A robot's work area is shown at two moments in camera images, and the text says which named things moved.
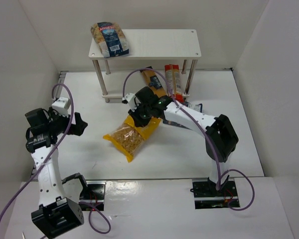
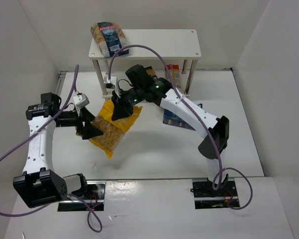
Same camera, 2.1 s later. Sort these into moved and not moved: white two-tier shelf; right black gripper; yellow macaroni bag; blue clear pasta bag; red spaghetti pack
Moved: yellow macaroni bag; right black gripper
Not moved: white two-tier shelf; red spaghetti pack; blue clear pasta bag
